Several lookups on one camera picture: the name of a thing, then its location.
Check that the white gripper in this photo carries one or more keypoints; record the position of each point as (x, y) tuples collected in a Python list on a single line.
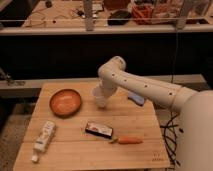
[(103, 91)]

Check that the translucent white cup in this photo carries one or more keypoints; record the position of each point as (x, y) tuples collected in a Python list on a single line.
[(100, 101)]

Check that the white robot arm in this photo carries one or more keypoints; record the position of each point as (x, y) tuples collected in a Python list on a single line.
[(195, 109)]

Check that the blue sponge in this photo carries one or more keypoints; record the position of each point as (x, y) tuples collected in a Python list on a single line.
[(136, 99)]

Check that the black rectangular box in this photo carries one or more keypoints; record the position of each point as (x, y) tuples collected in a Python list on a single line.
[(99, 129)]

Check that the orange wooden bowl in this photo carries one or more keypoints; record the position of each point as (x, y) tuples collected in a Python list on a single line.
[(65, 103)]

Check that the orange carrot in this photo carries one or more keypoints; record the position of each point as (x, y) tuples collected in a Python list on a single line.
[(124, 140)]

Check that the white toothpaste tube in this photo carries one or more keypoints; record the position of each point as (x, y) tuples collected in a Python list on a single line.
[(43, 140)]

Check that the black object on bench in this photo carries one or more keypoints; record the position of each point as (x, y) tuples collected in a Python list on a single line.
[(119, 17)]

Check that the orange crate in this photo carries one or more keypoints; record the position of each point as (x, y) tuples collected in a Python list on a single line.
[(141, 14)]

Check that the grey metal post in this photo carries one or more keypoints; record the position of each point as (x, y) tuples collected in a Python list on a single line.
[(87, 4)]

